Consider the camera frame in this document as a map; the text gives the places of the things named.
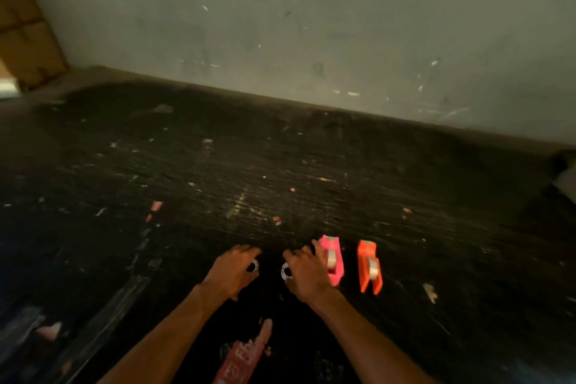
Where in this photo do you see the orange tape dispenser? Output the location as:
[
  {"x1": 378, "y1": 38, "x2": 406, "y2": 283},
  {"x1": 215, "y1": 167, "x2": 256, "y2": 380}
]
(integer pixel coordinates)
[{"x1": 357, "y1": 240, "x2": 383, "y2": 296}]

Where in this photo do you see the person's left hand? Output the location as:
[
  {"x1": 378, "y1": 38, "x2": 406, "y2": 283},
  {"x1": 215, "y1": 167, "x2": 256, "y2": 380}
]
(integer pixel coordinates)
[{"x1": 201, "y1": 244, "x2": 262, "y2": 302}]

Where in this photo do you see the pink tape dispenser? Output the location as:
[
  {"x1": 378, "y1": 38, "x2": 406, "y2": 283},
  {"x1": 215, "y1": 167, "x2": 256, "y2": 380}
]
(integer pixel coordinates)
[{"x1": 318, "y1": 235, "x2": 345, "y2": 287}]

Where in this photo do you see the person's right hand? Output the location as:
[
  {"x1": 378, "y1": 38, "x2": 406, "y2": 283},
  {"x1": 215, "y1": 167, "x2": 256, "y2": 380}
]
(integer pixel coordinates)
[{"x1": 283, "y1": 240, "x2": 336, "y2": 304}]

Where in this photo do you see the red printed paper scrap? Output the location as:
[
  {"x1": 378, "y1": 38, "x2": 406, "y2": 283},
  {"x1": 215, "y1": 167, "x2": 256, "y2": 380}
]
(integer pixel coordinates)
[{"x1": 213, "y1": 319, "x2": 274, "y2": 384}]

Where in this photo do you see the person's left forearm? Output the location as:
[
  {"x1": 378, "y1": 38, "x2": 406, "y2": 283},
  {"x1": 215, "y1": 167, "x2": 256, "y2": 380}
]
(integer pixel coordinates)
[{"x1": 96, "y1": 282, "x2": 226, "y2": 384}]

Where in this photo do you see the person's right forearm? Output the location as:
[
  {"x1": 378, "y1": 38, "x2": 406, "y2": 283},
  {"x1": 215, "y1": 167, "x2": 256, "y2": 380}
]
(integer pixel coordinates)
[{"x1": 310, "y1": 286, "x2": 436, "y2": 384}]

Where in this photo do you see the brown cardboard box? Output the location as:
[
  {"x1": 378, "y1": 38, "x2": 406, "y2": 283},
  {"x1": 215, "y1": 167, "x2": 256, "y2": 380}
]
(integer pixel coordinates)
[{"x1": 0, "y1": 0, "x2": 69, "y2": 91}]

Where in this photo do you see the pink paper scrap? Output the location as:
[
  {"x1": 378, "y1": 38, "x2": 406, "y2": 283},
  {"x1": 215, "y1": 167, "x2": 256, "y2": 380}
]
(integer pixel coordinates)
[{"x1": 35, "y1": 322, "x2": 63, "y2": 342}]

